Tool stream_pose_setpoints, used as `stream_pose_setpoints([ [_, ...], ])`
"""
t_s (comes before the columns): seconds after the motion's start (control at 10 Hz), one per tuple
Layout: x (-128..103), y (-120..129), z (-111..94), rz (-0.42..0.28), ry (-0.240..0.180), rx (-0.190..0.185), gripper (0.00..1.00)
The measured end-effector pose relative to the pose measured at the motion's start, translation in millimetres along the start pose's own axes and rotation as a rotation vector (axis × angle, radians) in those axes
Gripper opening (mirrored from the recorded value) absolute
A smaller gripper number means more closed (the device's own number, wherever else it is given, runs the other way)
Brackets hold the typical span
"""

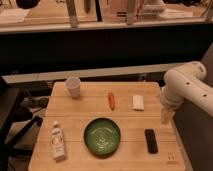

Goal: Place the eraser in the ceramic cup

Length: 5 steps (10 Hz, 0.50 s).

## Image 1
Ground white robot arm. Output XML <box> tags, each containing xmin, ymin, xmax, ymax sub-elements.
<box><xmin>159</xmin><ymin>61</ymin><xmax>213</xmax><ymax>124</ymax></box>

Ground white rectangular block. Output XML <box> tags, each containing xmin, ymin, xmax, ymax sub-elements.
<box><xmin>133</xmin><ymin>95</ymin><xmax>144</xmax><ymax>111</ymax></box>

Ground black rectangular eraser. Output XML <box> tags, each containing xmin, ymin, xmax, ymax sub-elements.
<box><xmin>145</xmin><ymin>129</ymin><xmax>158</xmax><ymax>154</ymax></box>

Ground green bowl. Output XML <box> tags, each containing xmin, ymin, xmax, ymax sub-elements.
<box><xmin>83</xmin><ymin>118</ymin><xmax>121</xmax><ymax>156</ymax></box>

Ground wooden table board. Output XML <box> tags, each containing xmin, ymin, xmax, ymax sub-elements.
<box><xmin>27</xmin><ymin>81</ymin><xmax>186</xmax><ymax>171</ymax></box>

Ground orange carrot toy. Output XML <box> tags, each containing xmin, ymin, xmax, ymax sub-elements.
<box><xmin>108</xmin><ymin>93</ymin><xmax>115</xmax><ymax>111</ymax></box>

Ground white ceramic cup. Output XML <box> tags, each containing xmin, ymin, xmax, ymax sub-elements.
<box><xmin>65</xmin><ymin>77</ymin><xmax>81</xmax><ymax>98</ymax></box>

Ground white squeeze bottle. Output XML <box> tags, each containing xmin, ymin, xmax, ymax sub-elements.
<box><xmin>51</xmin><ymin>121</ymin><xmax>65</xmax><ymax>161</ymax></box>

